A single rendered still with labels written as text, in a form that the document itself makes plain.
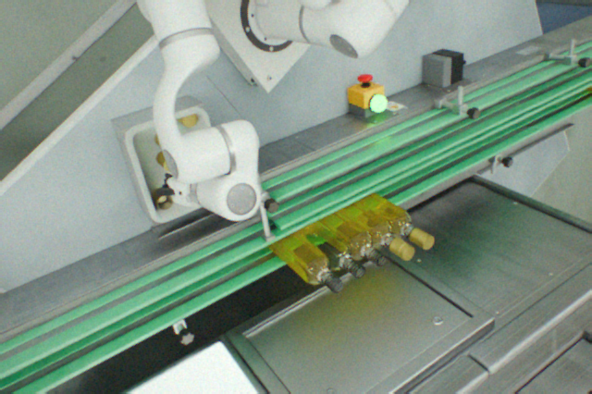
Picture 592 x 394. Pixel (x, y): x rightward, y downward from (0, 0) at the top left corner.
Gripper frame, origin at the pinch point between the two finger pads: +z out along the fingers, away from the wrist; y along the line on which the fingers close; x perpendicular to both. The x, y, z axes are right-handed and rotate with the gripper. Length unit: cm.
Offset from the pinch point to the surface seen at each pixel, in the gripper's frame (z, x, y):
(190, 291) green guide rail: 4.6, -25.6, -5.4
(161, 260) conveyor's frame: 5.3, -16.4, -8.7
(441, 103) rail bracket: 0, -5, 72
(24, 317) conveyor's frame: 6.5, -16.3, -35.0
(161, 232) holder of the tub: 13.4, -13.3, -5.3
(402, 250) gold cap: -20.9, -26.5, 34.1
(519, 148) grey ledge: 9, -32, 112
